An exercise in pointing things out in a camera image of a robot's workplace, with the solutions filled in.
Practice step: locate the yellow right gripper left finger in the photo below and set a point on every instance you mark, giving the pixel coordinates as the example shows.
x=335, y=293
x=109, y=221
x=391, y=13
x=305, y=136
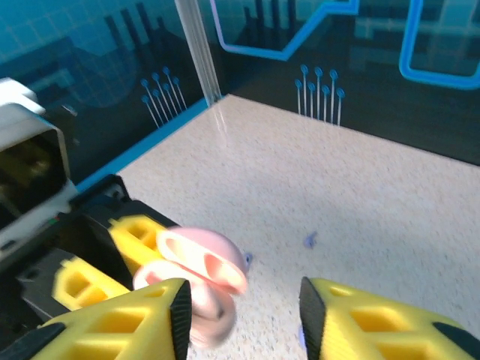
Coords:
x=112, y=330

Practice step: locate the blue table edge strip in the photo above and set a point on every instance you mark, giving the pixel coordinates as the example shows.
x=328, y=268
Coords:
x=150, y=144

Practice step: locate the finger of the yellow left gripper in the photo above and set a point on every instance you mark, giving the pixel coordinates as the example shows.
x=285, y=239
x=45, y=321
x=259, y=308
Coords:
x=108, y=287
x=129, y=247

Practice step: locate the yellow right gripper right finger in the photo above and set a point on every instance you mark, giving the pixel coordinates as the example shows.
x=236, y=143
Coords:
x=375, y=330

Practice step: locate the purple earbud charging case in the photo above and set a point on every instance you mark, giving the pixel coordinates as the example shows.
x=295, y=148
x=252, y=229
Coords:
x=300, y=335

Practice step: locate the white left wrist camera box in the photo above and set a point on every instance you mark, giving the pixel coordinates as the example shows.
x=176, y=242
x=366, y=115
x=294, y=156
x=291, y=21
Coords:
x=22, y=120

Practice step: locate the pink earbud charging case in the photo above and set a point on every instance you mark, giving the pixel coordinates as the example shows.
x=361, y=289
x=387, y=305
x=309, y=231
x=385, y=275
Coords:
x=225, y=251

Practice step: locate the aluminium frame post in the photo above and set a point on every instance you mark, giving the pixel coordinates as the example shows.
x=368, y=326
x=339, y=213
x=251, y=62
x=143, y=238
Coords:
x=195, y=45

